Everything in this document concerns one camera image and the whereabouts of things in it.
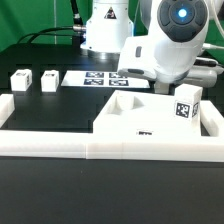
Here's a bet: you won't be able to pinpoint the white sheet with markers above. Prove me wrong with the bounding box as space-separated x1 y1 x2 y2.
61 70 149 88

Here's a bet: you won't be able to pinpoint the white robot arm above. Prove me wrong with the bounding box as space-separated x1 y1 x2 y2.
81 0 224 84

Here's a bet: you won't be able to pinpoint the black cables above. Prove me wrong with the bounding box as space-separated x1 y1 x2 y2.
16 0 88 44

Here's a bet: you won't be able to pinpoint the white square table top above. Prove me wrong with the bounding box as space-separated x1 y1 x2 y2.
93 90 201 137

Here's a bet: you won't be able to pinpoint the white U-shaped obstacle fence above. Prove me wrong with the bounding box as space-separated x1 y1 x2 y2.
0 100 224 162

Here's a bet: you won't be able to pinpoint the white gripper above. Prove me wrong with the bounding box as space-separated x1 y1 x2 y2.
117 36 224 88

